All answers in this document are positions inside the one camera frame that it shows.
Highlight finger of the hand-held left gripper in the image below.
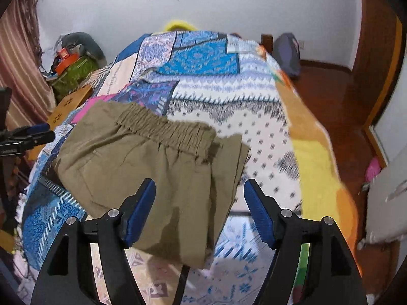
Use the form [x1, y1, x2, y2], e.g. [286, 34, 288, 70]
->
[19, 130, 56, 152]
[13, 123, 49, 137]

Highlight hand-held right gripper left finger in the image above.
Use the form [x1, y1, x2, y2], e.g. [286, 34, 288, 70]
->
[30, 178, 156, 305]

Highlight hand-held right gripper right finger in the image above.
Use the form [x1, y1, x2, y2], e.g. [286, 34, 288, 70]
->
[243, 178, 363, 305]

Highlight olive green pants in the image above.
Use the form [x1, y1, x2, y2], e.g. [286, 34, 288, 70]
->
[52, 100, 250, 269]

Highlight pink garment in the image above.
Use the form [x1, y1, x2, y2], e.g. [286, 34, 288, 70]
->
[71, 94, 119, 124]

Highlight green patterned bag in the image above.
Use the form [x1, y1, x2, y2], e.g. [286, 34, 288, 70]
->
[50, 55, 100, 95]

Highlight striped brown curtain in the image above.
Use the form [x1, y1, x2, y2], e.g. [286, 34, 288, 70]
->
[0, 0, 58, 129]

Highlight orange box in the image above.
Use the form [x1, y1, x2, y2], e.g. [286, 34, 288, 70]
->
[53, 48, 81, 72]

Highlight grey plush toy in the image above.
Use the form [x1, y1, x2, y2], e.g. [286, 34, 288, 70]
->
[60, 32, 106, 60]

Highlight patchwork printed blanket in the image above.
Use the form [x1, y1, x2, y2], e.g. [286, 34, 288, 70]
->
[16, 30, 361, 305]

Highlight pink item on floor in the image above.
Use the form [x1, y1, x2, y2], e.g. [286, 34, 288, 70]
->
[365, 157, 383, 182]

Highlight white appliance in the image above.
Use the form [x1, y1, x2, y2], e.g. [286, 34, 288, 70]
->
[356, 144, 407, 251]

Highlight grey backpack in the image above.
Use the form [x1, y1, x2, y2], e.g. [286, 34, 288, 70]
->
[273, 33, 302, 79]

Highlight yellow foam tube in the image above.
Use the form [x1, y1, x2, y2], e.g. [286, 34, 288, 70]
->
[163, 20, 200, 33]

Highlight brown wooden door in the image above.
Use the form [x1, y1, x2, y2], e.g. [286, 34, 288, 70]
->
[350, 0, 405, 128]

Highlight wooden bed post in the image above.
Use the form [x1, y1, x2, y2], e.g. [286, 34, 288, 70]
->
[261, 34, 274, 55]

